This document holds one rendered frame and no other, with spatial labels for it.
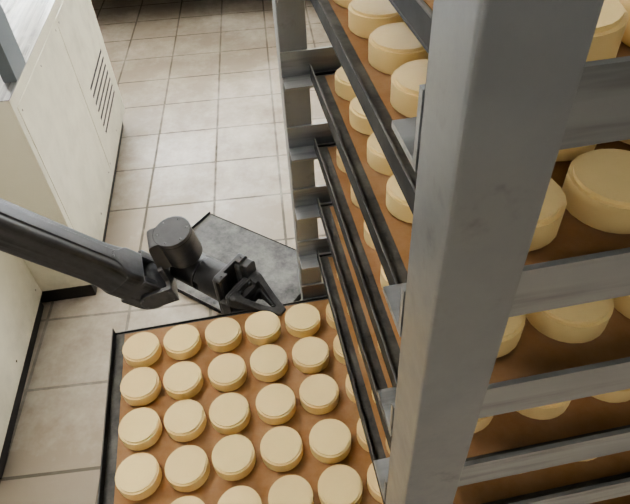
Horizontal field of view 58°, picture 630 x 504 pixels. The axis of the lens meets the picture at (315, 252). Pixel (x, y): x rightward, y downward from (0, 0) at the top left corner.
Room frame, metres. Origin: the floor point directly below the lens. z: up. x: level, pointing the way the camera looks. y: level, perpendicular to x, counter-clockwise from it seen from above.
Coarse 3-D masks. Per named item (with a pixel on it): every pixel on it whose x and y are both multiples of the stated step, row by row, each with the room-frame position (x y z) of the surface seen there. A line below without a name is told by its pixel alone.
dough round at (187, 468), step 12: (180, 456) 0.32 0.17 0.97; (192, 456) 0.32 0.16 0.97; (204, 456) 0.31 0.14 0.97; (168, 468) 0.30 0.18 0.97; (180, 468) 0.30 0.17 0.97; (192, 468) 0.30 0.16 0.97; (204, 468) 0.30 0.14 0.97; (168, 480) 0.29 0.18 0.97; (180, 480) 0.29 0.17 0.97; (192, 480) 0.29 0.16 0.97; (204, 480) 0.29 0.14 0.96
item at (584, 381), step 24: (624, 360) 0.17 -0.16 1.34; (504, 384) 0.16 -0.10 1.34; (528, 384) 0.16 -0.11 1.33; (552, 384) 0.16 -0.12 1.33; (576, 384) 0.17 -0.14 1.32; (600, 384) 0.17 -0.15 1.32; (624, 384) 0.17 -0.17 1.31; (384, 408) 0.17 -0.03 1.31; (504, 408) 0.16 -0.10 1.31; (528, 408) 0.16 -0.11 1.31
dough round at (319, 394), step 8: (312, 376) 0.41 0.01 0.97; (320, 376) 0.41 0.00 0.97; (328, 376) 0.41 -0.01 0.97; (304, 384) 0.40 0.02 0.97; (312, 384) 0.40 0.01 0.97; (320, 384) 0.40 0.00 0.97; (328, 384) 0.40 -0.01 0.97; (336, 384) 0.40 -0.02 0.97; (304, 392) 0.39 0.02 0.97; (312, 392) 0.39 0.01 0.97; (320, 392) 0.39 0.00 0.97; (328, 392) 0.39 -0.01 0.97; (336, 392) 0.39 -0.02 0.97; (304, 400) 0.38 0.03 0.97; (312, 400) 0.38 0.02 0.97; (320, 400) 0.38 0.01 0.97; (328, 400) 0.38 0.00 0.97; (336, 400) 0.38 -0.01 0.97; (304, 408) 0.38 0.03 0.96; (312, 408) 0.37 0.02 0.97; (320, 408) 0.37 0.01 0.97; (328, 408) 0.37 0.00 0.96
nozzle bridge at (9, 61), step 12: (0, 0) 1.68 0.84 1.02; (0, 12) 1.65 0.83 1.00; (0, 24) 1.61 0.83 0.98; (0, 36) 1.58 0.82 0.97; (12, 36) 1.66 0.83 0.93; (0, 48) 1.56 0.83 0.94; (12, 48) 1.62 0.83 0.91; (0, 60) 1.55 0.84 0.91; (12, 60) 1.58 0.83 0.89; (24, 60) 1.67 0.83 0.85; (0, 72) 1.55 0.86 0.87; (12, 72) 1.56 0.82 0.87
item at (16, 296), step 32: (0, 256) 1.32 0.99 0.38; (0, 288) 1.23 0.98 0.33; (32, 288) 1.38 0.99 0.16; (0, 320) 1.14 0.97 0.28; (32, 320) 1.28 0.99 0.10; (0, 352) 1.05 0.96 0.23; (32, 352) 1.22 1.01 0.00; (0, 384) 0.97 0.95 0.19; (0, 416) 0.89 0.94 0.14; (0, 448) 0.82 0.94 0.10
